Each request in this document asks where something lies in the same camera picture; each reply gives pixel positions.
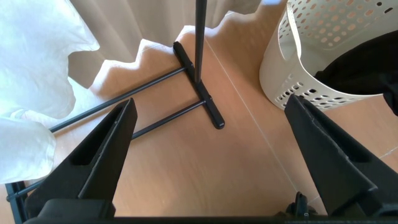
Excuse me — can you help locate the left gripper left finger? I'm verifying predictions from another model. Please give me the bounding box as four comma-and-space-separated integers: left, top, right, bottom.
24, 98, 138, 218

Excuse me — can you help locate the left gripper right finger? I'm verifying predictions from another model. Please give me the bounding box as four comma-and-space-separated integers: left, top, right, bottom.
284, 94, 398, 216

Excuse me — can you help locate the black garment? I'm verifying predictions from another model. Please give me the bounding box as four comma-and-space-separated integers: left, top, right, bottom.
314, 29, 398, 116

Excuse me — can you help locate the white garment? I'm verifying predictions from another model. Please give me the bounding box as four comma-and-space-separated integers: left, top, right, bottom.
0, 0, 100, 184

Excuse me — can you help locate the white laundry basket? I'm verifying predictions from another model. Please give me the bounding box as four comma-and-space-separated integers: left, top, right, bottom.
259, 0, 398, 112

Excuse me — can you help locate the black clothes rack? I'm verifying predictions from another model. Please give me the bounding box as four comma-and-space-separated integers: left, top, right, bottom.
5, 0, 225, 224

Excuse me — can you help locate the beige curtain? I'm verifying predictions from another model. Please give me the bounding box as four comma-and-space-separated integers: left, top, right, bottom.
68, 0, 262, 90

